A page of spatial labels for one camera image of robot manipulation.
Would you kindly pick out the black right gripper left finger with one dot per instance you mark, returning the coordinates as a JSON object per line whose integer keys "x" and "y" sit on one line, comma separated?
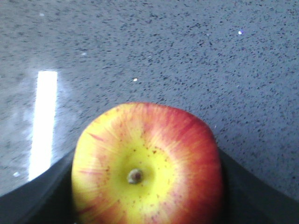
{"x": 43, "y": 200}

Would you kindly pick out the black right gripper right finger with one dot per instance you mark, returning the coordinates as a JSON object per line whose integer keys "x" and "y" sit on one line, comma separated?
{"x": 248, "y": 200}

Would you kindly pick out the red yellow apple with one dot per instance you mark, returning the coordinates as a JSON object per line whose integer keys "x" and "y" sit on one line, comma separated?
{"x": 144, "y": 163}

